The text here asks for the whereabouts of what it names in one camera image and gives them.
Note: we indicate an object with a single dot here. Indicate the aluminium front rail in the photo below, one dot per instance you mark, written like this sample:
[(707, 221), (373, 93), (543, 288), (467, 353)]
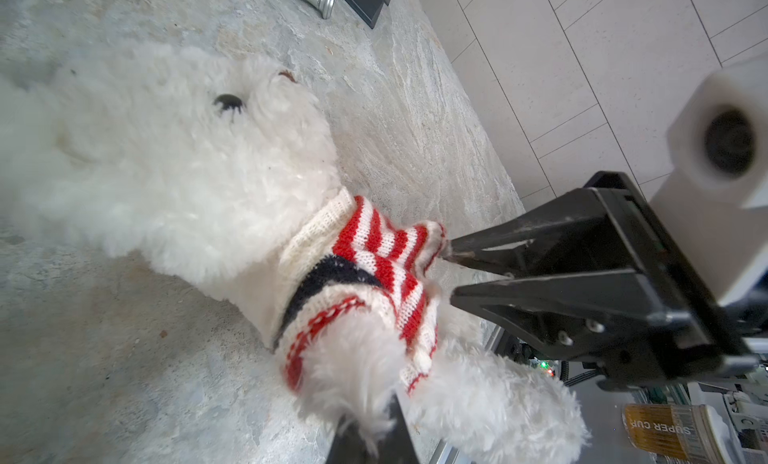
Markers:
[(464, 399)]

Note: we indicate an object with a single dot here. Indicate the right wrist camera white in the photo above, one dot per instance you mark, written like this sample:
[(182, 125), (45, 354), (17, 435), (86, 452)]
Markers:
[(714, 203)]

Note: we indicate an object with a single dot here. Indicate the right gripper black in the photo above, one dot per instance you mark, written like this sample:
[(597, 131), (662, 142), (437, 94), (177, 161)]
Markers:
[(654, 324)]

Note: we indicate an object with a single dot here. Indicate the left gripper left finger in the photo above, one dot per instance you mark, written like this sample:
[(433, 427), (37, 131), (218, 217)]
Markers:
[(347, 447)]

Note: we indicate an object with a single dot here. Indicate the red white striped sweater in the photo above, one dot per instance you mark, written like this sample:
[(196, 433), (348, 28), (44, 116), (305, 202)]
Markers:
[(350, 257)]

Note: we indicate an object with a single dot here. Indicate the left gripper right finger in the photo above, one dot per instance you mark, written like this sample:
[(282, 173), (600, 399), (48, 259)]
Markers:
[(397, 447)]

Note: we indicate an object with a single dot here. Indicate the white teddy bear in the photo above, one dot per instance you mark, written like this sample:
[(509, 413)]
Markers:
[(208, 167)]

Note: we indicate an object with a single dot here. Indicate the yellow super glue package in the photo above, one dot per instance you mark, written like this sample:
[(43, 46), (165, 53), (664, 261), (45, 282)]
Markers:
[(690, 433)]

